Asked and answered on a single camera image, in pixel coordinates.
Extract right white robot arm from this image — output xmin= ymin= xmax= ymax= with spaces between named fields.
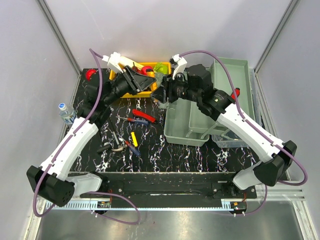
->
xmin=151 ymin=64 xmax=297 ymax=198

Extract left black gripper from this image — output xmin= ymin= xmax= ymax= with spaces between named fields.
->
xmin=104 ymin=65 xmax=157 ymax=106

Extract yellow plastic tray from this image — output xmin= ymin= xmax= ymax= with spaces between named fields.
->
xmin=108 ymin=61 xmax=172 ymax=99

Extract red apple on table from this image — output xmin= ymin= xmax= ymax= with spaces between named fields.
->
xmin=85 ymin=68 xmax=97 ymax=81

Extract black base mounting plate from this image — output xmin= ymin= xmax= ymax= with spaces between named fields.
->
xmin=93 ymin=172 xmax=257 ymax=209

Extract red apple in tray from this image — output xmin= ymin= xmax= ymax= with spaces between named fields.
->
xmin=141 ymin=66 xmax=155 ymax=76

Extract orange handled tool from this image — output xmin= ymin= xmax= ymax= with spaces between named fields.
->
xmin=146 ymin=71 xmax=155 ymax=78

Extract plastic water bottle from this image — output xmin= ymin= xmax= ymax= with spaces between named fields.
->
xmin=58 ymin=102 xmax=77 ymax=127

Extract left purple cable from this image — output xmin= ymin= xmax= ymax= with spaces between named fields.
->
xmin=33 ymin=48 xmax=141 ymax=225

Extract black handled tool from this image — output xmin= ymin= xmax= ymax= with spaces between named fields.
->
xmin=96 ymin=144 xmax=112 ymax=154

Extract silver pliers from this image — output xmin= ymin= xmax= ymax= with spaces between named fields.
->
xmin=111 ymin=139 xmax=127 ymax=152

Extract aluminium frame rail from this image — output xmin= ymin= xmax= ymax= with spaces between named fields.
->
xmin=32 ymin=195 xmax=55 ymax=209

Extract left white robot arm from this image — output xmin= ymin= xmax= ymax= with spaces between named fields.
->
xmin=26 ymin=66 xmax=156 ymax=207

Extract red handled pliers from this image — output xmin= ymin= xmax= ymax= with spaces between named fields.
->
xmin=231 ymin=87 xmax=241 ymax=100

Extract white radish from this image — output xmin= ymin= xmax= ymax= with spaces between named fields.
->
xmin=119 ymin=56 xmax=144 ymax=69

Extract clear plastic tool box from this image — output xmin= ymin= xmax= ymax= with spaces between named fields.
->
xmin=164 ymin=54 xmax=256 ymax=148

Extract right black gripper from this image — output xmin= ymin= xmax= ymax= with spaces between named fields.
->
xmin=149 ymin=71 xmax=201 ymax=105

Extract yellow utility knife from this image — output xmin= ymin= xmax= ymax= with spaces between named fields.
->
xmin=131 ymin=131 xmax=138 ymax=147

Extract green pepper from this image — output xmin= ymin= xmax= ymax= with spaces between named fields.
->
xmin=153 ymin=62 xmax=169 ymax=75

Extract blue red screwdriver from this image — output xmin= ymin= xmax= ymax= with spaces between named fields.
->
xmin=125 ymin=141 xmax=141 ymax=157
xmin=117 ymin=116 xmax=149 ymax=126

